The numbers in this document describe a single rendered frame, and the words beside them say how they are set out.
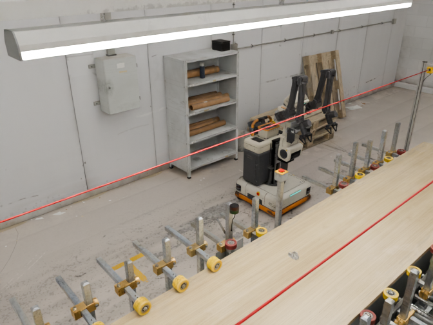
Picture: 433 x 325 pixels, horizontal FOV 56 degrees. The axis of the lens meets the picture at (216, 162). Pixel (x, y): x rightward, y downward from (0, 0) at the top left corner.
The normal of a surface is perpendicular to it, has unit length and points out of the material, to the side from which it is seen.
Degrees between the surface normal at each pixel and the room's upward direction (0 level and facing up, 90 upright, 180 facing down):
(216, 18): 61
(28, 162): 90
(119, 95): 90
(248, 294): 0
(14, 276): 0
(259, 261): 0
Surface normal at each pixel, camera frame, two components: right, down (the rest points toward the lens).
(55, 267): 0.00, -0.90
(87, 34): 0.58, -0.16
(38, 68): 0.66, 0.32
